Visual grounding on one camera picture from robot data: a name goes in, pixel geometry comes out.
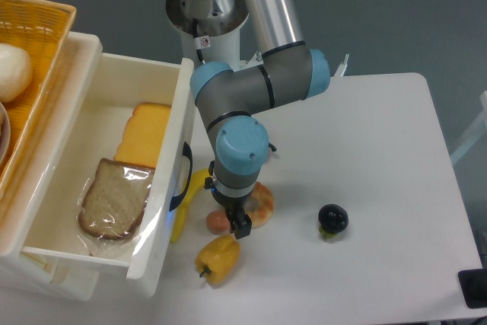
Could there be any yellow banana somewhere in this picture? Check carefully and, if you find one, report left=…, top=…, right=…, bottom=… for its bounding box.
left=170, top=169, right=209, bottom=244

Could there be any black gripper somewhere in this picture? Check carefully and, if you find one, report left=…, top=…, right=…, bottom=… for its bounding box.
left=211, top=187, right=252, bottom=240

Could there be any black drawer handle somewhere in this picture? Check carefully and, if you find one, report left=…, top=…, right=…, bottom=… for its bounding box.
left=169, top=142, right=193, bottom=212

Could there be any brown egg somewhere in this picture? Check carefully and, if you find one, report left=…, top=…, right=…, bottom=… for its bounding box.
left=206, top=211, right=230, bottom=234

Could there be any white bun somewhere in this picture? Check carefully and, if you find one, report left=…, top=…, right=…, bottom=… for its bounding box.
left=0, top=43, right=33, bottom=103

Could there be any white drawer cabinet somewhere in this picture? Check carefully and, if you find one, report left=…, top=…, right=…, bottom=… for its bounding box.
left=1, top=32, right=102, bottom=301

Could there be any dark purple mangosteen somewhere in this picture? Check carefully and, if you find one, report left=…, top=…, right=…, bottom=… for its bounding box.
left=318, top=204, right=349, bottom=240

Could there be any yellow wicker basket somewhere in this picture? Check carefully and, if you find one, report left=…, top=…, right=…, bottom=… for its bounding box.
left=0, top=0, right=78, bottom=201

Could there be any white plastic drawer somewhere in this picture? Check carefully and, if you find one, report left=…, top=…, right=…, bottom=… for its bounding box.
left=23, top=53, right=194, bottom=297

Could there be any red bell pepper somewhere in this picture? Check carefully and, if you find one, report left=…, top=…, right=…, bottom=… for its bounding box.
left=268, top=143, right=277, bottom=155

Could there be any black device at edge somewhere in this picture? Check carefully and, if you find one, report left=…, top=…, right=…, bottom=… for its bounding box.
left=457, top=269, right=486, bottom=309

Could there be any bowl rim at left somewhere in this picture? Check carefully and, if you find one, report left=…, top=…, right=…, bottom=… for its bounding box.
left=0, top=104, right=11, bottom=163

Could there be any orange cake slice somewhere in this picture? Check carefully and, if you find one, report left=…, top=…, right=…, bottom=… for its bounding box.
left=113, top=103, right=171, bottom=168

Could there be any yellow bell pepper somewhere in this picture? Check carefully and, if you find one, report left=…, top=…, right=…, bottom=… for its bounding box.
left=194, top=234, right=240, bottom=285

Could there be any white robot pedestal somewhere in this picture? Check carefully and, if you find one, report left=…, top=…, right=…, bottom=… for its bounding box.
left=178, top=28, right=263, bottom=72

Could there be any white frame at right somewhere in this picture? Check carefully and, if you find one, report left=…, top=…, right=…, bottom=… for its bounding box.
left=450, top=91, right=486, bottom=166

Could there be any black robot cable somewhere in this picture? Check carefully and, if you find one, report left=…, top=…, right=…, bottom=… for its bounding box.
left=192, top=18, right=208, bottom=67

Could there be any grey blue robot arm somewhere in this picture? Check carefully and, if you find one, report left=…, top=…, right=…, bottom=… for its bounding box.
left=166, top=0, right=330, bottom=238

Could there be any orange shrimp ring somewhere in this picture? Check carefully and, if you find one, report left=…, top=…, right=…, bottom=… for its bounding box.
left=243, top=180, right=275, bottom=229

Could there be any wrapped brown bread slice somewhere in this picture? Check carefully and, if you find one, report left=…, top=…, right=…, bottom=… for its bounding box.
left=78, top=158, right=154, bottom=241

